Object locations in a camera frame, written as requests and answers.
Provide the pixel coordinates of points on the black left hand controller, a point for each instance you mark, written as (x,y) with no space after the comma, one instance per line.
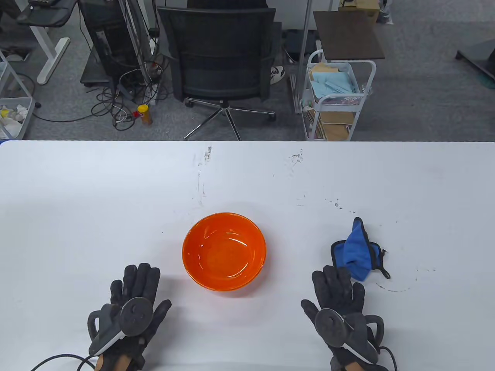
(135,315)

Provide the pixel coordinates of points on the person's right forearm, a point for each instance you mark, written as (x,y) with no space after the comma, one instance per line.
(354,366)

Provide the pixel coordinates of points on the white metal rack frame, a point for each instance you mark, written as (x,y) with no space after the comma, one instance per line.
(15,79)

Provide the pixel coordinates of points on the person's right hand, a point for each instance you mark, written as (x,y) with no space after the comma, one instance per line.
(336,286)

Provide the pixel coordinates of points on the orange bottle with yellow cap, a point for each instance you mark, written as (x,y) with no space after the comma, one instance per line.
(145,114)

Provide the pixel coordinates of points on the dark brown side table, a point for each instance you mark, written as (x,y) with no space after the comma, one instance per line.
(348,34)

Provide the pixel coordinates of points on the black stand base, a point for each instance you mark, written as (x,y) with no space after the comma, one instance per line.
(477,54)

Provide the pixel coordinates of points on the dark grey chair seat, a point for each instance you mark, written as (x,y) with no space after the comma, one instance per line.
(50,15)

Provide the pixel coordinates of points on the blue hand towel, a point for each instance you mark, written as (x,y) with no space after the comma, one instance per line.
(357,251)

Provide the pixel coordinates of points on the cardboard box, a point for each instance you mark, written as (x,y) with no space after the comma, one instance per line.
(365,7)

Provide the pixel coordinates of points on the black hand controller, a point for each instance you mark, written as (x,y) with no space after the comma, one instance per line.
(135,315)
(328,326)

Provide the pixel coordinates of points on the white bin with trash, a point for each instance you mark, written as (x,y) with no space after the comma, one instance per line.
(15,119)

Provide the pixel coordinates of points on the silver metal pole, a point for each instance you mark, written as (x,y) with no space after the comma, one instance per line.
(304,46)

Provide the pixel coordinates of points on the person's left forearm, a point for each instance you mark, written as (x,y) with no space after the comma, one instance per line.
(122,364)

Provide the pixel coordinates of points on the light blue folded papers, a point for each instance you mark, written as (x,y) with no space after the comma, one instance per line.
(332,85)

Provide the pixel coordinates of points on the black computer tower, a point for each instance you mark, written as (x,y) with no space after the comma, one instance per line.
(112,34)

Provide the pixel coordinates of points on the orange bowl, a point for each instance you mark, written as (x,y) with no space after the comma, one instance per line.
(224,255)

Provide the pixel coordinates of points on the black right hand controller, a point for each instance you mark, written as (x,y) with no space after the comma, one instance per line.
(328,326)

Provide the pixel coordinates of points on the brown cardboard sheets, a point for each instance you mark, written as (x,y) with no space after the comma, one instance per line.
(336,127)

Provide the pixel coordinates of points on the person's left hand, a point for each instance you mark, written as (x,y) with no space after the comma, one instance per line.
(135,282)

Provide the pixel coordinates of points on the black mesh office chair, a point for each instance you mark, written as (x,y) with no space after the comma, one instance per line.
(216,50)

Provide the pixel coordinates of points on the white desk leg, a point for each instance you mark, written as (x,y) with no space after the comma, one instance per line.
(50,58)

